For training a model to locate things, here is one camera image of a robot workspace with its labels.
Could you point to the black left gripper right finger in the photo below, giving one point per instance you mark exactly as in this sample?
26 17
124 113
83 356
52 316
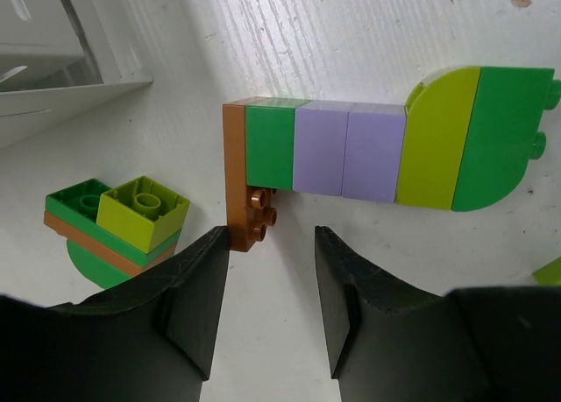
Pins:
390 341

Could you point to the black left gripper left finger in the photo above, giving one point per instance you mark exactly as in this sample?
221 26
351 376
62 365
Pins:
151 338

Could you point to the brown lego plate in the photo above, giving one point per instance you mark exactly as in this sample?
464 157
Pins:
129 262
249 209

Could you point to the green square lego brick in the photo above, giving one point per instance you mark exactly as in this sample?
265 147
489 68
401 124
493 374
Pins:
269 144

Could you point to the green rounded lego brick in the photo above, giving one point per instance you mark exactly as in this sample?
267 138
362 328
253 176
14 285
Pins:
503 135

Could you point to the green rounded brick in stack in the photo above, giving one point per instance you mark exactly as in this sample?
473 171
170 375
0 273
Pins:
95 268

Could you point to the brown lego plate in stack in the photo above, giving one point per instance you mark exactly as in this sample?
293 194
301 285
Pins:
129 262

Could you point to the lime square lego brick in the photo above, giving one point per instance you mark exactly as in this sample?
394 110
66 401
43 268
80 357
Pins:
142 212

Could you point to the green rectangular lego brick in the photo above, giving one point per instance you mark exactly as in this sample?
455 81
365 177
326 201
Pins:
78 205

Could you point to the small lime lego piece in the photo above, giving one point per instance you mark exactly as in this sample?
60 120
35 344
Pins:
550 274

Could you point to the white slotted container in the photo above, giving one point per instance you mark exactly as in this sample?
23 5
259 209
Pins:
60 58

